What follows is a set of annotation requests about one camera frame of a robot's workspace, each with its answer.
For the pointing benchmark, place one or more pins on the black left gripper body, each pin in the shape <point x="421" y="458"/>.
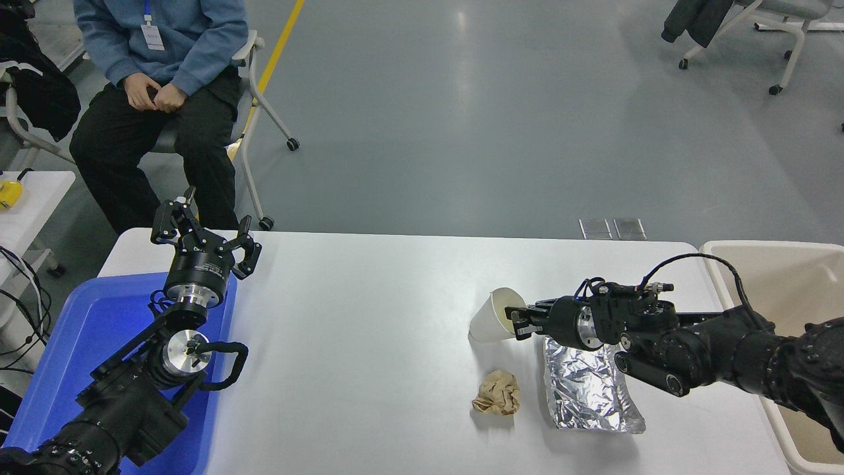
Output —
<point x="197" y="270"/>

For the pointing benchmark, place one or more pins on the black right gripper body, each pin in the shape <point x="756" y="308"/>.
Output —
<point x="564" y="323"/>

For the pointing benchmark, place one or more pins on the white paper cup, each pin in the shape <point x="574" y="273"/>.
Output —
<point x="488" y="320"/>

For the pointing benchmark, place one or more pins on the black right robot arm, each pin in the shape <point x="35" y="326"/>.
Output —
<point x="725" y="349"/>

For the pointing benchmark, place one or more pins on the person's left hand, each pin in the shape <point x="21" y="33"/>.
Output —
<point x="171" y="99"/>

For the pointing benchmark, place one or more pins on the person's right hand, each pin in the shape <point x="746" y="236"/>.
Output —
<point x="140" y="91"/>

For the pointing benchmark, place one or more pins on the silver foil tray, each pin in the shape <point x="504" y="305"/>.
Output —
<point x="583" y="392"/>

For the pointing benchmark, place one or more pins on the crumpled tan paper ball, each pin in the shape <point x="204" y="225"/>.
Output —
<point x="498" y="394"/>

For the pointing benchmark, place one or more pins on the white wheeled chair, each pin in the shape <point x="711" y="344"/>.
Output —
<point x="247" y="132"/>

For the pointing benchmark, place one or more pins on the white side table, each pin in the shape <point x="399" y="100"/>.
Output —
<point x="36" y="204"/>

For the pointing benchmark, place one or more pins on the blue plastic tray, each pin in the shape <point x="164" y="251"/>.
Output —
<point x="79" y="323"/>

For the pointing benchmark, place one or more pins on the yellow device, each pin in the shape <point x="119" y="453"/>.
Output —
<point x="9" y="194"/>

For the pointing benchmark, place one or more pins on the black garment pile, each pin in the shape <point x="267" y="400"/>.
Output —
<point x="33" y="86"/>

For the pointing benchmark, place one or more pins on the person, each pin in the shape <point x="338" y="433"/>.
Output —
<point x="191" y="39"/>

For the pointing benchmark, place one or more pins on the large pale bin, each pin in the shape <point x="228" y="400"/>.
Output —
<point x="784" y="277"/>

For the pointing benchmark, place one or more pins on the black jacket on chair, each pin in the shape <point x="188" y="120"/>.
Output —
<point x="699" y="20"/>

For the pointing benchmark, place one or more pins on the white chair with grey seat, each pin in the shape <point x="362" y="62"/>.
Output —
<point x="801" y="33"/>

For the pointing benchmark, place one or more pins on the grey metal chair frame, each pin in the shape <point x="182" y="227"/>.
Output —
<point x="28" y="137"/>

